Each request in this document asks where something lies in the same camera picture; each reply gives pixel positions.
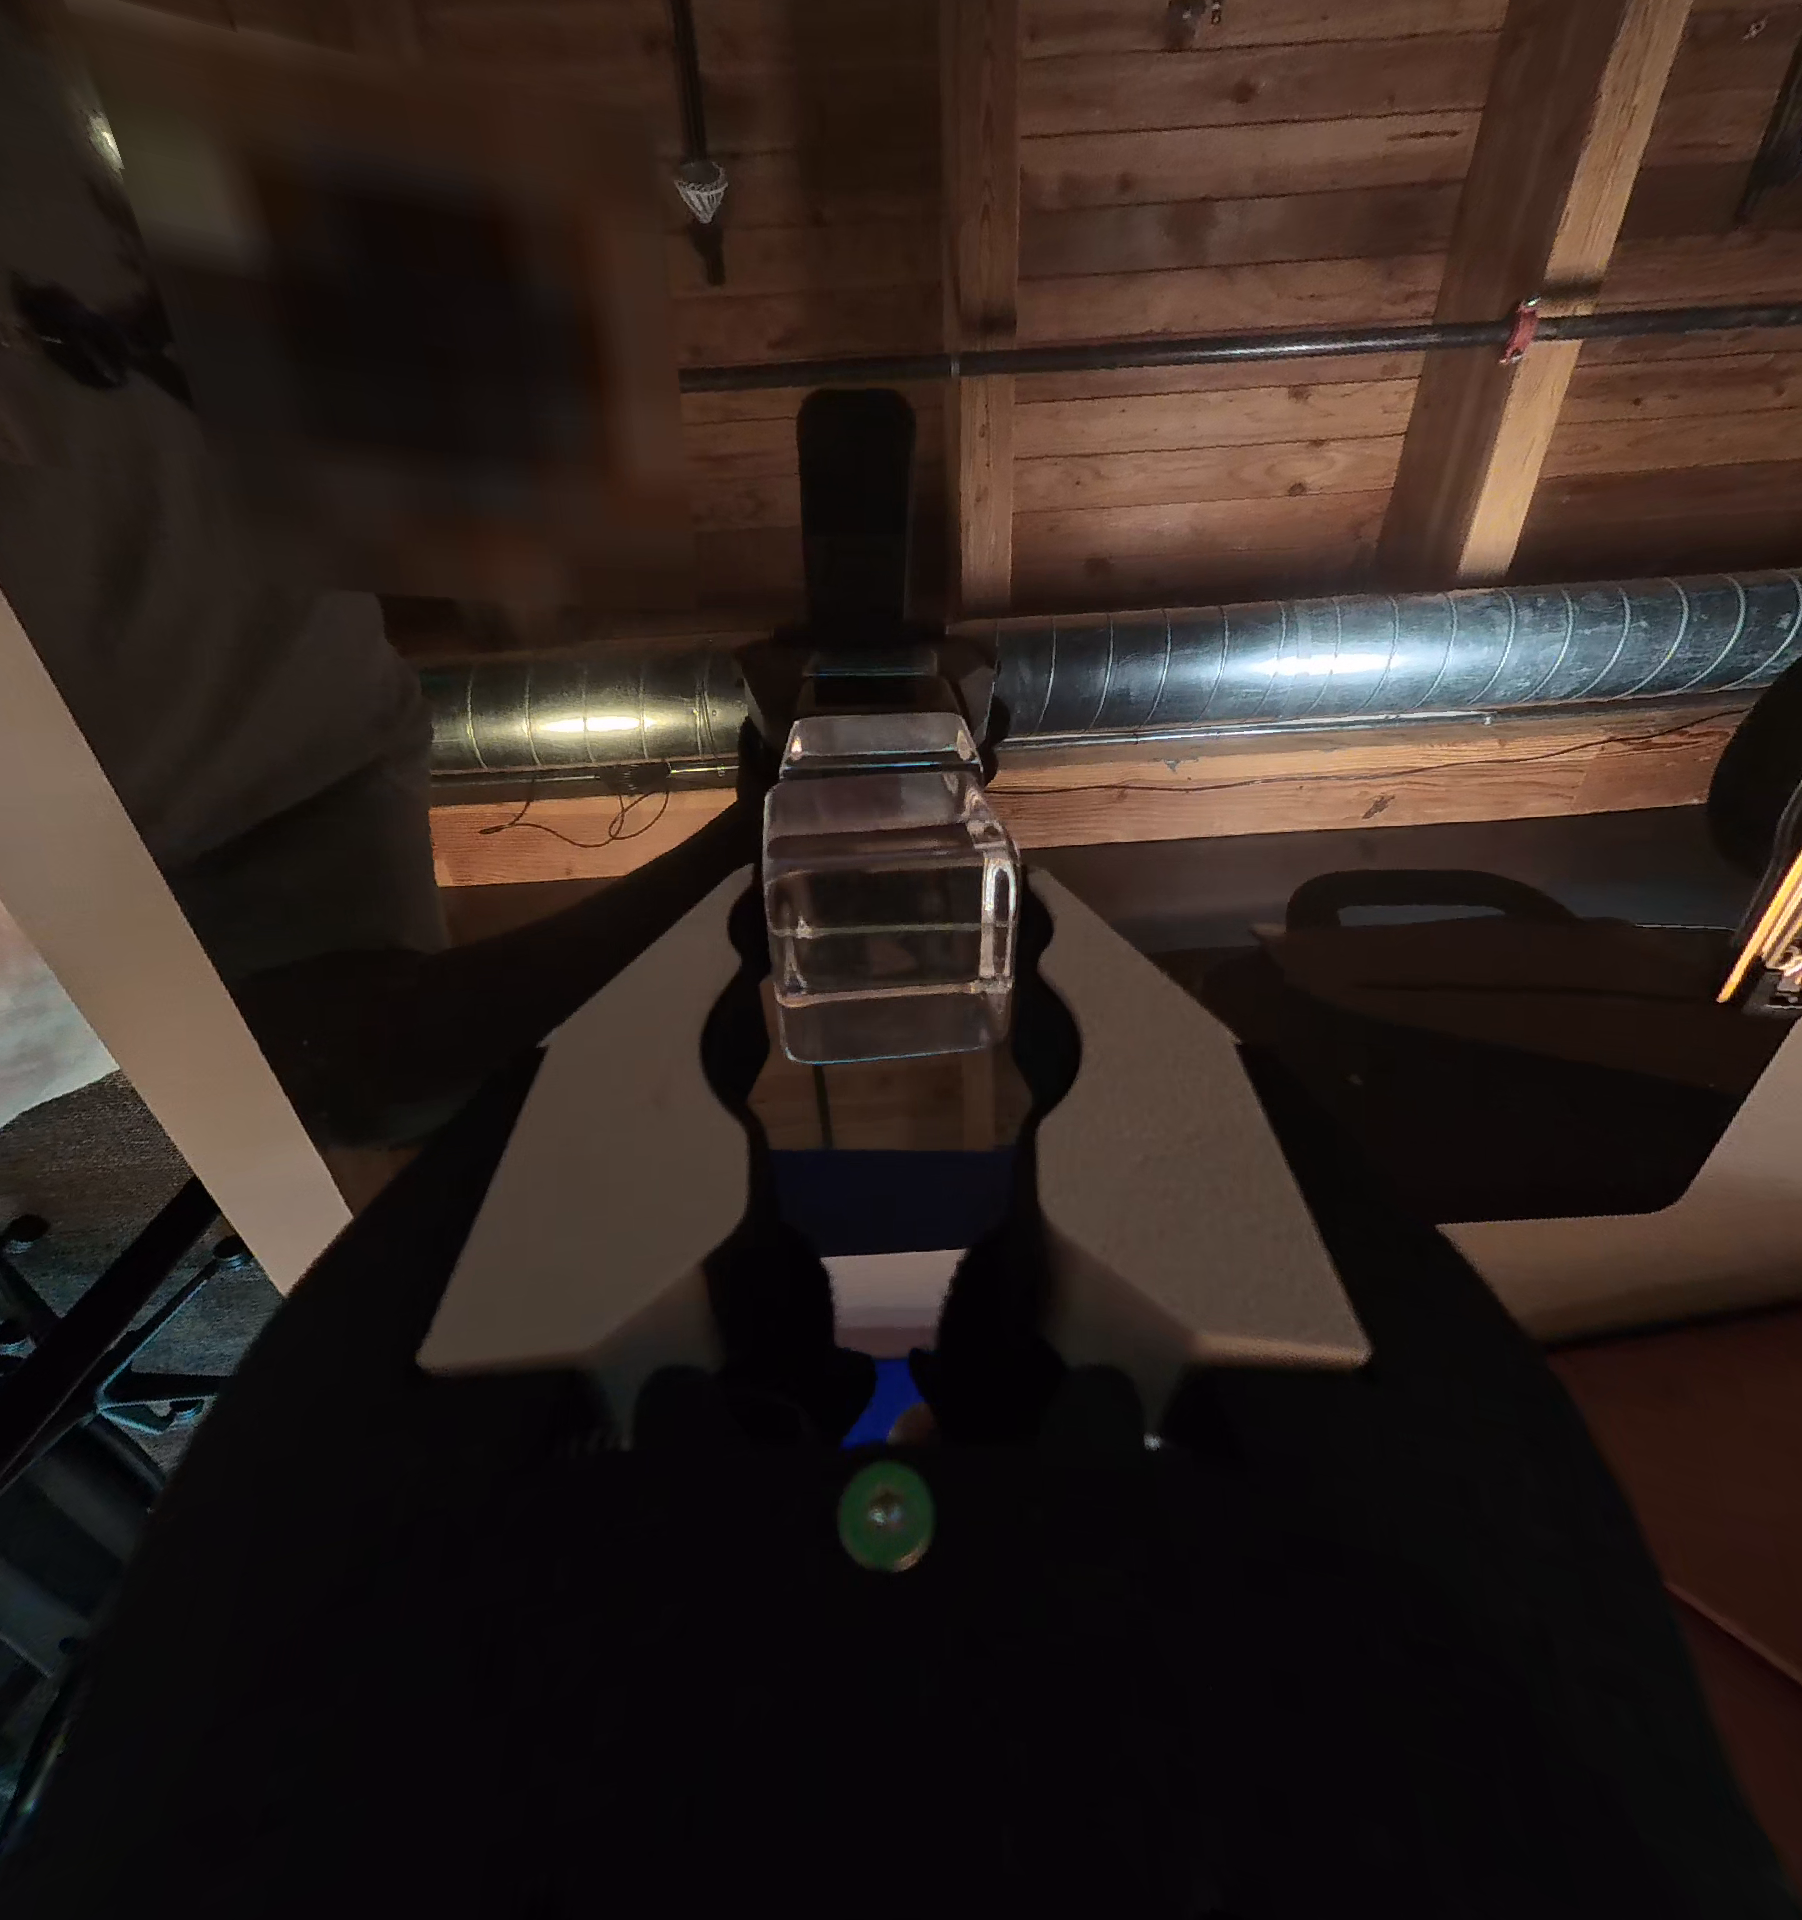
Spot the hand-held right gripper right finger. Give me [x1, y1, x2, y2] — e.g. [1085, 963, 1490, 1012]
[1018, 874, 1371, 1444]

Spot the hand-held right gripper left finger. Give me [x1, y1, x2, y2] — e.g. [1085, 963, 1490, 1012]
[418, 866, 770, 1444]

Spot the clear acrylic cube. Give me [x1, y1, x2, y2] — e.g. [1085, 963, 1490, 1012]
[759, 772, 1023, 1068]

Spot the black desk leg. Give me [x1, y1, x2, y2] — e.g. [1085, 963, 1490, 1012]
[0, 1176, 227, 1532]

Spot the office chair base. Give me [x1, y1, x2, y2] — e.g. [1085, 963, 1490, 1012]
[0, 1211, 251, 1451]

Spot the dark mirror board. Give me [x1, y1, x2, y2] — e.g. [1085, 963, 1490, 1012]
[0, 0, 1802, 1293]

